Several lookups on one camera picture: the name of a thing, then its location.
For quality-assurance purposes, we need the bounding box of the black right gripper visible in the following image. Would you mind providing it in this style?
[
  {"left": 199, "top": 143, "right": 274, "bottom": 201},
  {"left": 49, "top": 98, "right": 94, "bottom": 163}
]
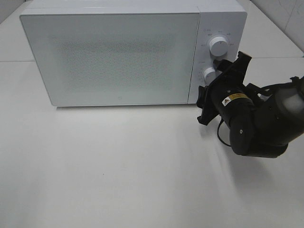
[{"left": 196, "top": 51, "right": 254, "bottom": 126}]

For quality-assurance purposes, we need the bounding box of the white timer knob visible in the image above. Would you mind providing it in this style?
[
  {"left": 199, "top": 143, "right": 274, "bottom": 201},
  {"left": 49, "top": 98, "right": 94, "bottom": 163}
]
[{"left": 203, "top": 67, "right": 219, "bottom": 86}]

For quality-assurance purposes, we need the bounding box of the white microwave door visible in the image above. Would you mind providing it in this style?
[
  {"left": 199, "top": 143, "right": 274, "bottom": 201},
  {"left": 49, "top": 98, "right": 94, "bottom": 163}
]
[{"left": 20, "top": 13, "right": 199, "bottom": 106}]

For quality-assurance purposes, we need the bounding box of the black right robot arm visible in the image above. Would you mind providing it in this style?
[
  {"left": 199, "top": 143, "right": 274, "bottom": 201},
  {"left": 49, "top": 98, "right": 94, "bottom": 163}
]
[{"left": 196, "top": 52, "right": 304, "bottom": 158}]

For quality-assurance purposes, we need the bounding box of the upper white power knob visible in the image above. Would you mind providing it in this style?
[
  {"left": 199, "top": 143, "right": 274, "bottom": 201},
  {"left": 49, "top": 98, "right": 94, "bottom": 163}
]
[{"left": 209, "top": 36, "right": 228, "bottom": 57}]

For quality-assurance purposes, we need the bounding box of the white microwave oven body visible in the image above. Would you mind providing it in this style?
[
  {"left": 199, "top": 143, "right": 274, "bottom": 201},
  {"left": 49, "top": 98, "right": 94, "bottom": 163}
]
[{"left": 19, "top": 0, "right": 247, "bottom": 105}]

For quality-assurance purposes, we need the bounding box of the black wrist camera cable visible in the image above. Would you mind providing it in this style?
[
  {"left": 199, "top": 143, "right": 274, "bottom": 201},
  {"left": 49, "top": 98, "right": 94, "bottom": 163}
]
[{"left": 216, "top": 120, "right": 232, "bottom": 148}]

